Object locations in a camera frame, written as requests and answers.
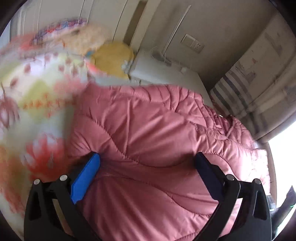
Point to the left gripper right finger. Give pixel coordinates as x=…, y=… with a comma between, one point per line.
x=253, y=221

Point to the yellow pillow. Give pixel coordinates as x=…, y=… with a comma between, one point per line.
x=114, y=59

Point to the white nightstand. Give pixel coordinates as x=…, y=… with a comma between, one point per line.
x=146, y=68

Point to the floral bed sheet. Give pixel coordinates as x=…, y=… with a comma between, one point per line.
x=39, y=88

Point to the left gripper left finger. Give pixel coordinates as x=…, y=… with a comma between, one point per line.
x=52, y=212

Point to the wall socket plate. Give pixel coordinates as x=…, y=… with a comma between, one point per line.
x=192, y=43

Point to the pink quilted down jacket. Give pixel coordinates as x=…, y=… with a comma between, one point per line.
x=147, y=187

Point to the white headboard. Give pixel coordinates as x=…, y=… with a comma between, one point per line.
x=124, y=21

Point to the beige plush pillow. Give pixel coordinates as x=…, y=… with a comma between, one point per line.
x=84, y=39

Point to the striped beige curtain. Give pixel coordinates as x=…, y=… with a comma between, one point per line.
x=259, y=89

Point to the colourful patterned pillow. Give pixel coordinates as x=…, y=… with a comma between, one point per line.
x=57, y=29

